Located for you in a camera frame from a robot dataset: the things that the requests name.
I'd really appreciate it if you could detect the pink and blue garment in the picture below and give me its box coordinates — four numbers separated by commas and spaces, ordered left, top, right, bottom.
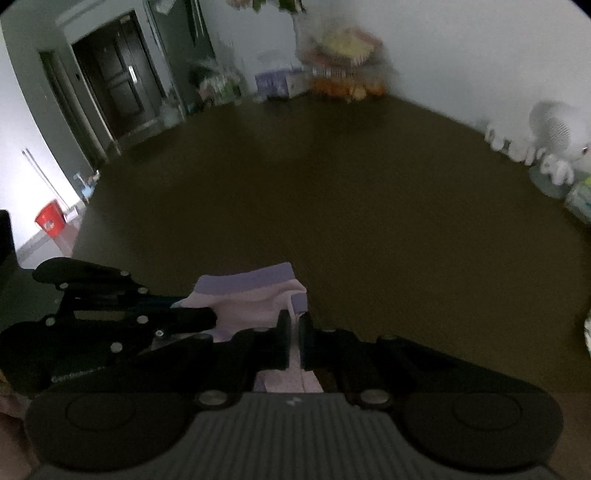
172, 262, 322, 393

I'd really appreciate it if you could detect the red bucket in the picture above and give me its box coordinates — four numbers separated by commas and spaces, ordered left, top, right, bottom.
35, 200, 66, 238

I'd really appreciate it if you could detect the dark entrance door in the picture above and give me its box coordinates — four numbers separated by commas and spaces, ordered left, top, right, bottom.
72, 11, 163, 139

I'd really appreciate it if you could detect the blue tissue box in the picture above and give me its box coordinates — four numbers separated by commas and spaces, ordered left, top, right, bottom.
254, 69, 310, 99

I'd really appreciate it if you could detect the snack bag with oranges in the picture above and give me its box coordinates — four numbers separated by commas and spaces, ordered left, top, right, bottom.
297, 27, 392, 103

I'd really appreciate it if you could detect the white round fan toy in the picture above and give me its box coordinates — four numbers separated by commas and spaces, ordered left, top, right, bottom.
528, 100, 590, 200

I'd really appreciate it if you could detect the mop with long handle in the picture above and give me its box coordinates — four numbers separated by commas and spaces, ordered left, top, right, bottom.
22, 149, 79, 222

